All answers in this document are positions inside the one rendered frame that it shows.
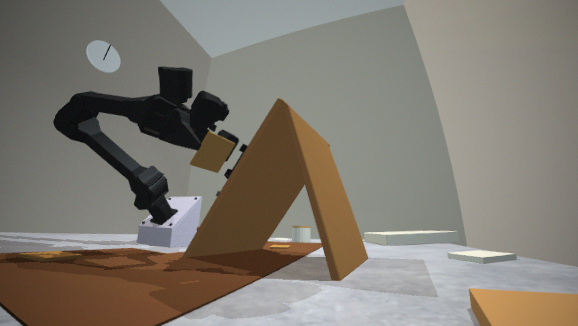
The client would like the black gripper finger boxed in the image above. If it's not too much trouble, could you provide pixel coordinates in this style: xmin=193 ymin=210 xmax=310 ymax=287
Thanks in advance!
xmin=217 ymin=131 xmax=231 ymax=161
xmin=158 ymin=108 xmax=201 ymax=150

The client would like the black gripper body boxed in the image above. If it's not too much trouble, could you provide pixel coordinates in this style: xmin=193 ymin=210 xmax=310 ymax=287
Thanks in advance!
xmin=137 ymin=96 xmax=239 ymax=156

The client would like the tan flat board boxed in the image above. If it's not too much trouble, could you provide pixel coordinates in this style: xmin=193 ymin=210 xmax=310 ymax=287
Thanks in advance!
xmin=469 ymin=288 xmax=578 ymax=326

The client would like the brown wooden easel board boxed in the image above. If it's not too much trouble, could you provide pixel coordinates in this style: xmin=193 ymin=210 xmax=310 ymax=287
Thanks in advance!
xmin=183 ymin=98 xmax=368 ymax=281

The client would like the grey cylindrical container with orange lid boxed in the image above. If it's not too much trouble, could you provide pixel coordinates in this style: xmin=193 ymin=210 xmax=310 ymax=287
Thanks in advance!
xmin=292 ymin=226 xmax=311 ymax=242

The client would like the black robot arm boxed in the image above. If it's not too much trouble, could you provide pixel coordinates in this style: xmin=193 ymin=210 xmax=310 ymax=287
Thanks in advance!
xmin=53 ymin=67 xmax=229 ymax=225

